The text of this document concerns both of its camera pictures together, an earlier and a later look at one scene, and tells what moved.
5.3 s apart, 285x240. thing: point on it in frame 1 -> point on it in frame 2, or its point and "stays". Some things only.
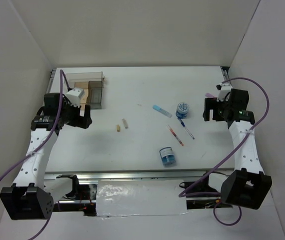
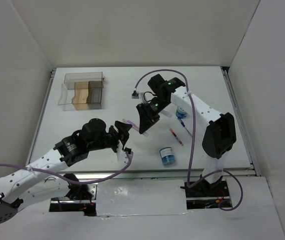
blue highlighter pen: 162,110 stays
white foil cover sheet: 143,197 stays
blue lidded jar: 182,110 stays
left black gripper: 82,122 -> 123,128
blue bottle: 167,156 stays
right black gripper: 211,103 -> 147,118
